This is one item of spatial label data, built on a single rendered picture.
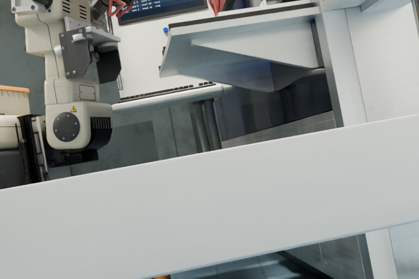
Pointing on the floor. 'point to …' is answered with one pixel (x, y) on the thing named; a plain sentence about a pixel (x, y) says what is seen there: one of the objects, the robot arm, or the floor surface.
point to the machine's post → (346, 104)
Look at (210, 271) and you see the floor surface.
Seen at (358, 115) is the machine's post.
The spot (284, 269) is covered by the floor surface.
